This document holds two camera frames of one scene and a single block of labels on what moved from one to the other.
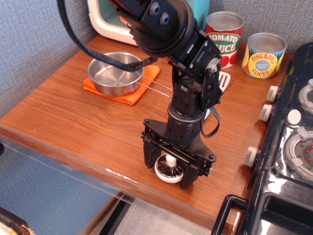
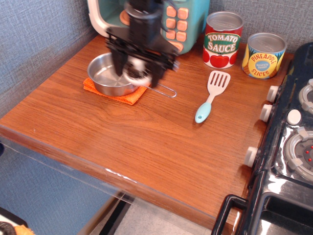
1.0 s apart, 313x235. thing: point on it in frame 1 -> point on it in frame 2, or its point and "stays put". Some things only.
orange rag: (150, 73) stays put
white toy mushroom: (168, 168) -> (137, 71)
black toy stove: (280, 197) stays put
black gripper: (182, 139) -> (145, 38)
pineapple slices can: (263, 55) stays put
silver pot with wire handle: (110, 81) stays put
